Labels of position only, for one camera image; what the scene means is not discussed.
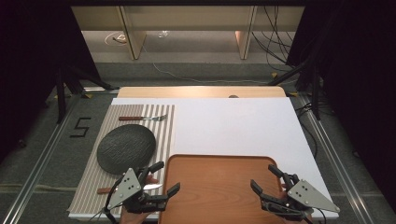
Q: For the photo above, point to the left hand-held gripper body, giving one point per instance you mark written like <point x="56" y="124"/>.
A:
<point x="126" y="188"/>

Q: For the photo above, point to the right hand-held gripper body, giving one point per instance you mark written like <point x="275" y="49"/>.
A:
<point x="311" y="196"/>

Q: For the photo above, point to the person's right hand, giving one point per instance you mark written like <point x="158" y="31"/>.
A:
<point x="295" y="220"/>

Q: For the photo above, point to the person's left hand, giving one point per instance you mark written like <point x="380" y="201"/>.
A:
<point x="130" y="218"/>

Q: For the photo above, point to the striped placemat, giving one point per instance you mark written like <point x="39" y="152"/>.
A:
<point x="91" y="182"/>

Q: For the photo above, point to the black round plate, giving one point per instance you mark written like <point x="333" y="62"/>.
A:
<point x="124" y="149"/>

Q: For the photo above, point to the brown wooden tray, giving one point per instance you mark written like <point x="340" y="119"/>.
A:
<point x="218" y="189"/>

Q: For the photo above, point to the white board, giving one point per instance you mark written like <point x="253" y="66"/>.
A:
<point x="233" y="124"/>

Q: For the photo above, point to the black stand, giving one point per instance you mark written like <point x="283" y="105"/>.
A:
<point x="60" y="93"/>
<point x="315" y="93"/>

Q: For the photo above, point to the black curtain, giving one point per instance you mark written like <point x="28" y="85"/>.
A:
<point x="31" y="62"/>
<point x="358" y="77"/>

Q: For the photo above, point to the clear plastic scrap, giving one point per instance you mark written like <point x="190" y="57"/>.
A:
<point x="163" y="33"/>

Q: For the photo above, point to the beige shelf unit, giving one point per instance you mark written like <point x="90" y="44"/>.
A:
<point x="199" y="18"/>

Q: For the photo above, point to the metal floor rail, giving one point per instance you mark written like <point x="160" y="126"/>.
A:
<point x="339" y="168"/>
<point x="40" y="168"/>

